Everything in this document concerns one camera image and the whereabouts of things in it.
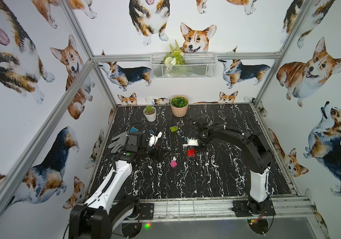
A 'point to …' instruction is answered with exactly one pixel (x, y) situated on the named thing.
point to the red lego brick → (191, 152)
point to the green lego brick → (173, 129)
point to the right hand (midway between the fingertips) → (194, 147)
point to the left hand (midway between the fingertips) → (165, 146)
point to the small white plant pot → (150, 112)
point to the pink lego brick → (173, 164)
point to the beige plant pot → (179, 105)
